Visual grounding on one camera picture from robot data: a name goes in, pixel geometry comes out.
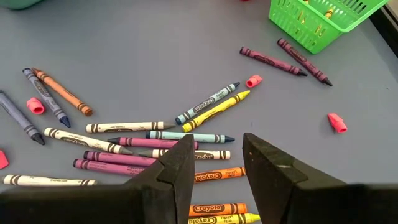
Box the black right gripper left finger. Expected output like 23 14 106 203
0 134 195 224

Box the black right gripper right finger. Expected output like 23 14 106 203
243 133 398 224

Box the light blue crayon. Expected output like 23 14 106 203
145 130 236 144
175 82 241 126

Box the orange brown crayon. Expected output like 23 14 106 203
32 67 94 117

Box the teal plastic bin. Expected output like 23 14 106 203
0 0 44 11

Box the magenta crayon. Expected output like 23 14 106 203
107 136 200 151
72 158 147 177
83 150 158 167

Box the white crayon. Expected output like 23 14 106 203
2 174 99 187
85 121 177 134
137 149 231 161
42 127 134 156

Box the pink eraser cap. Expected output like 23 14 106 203
0 150 9 170
26 97 45 115
246 74 264 89
327 113 348 134

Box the mauve crayon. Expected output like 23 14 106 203
239 46 308 77
277 37 333 87

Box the green plastic basket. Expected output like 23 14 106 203
269 0 390 55

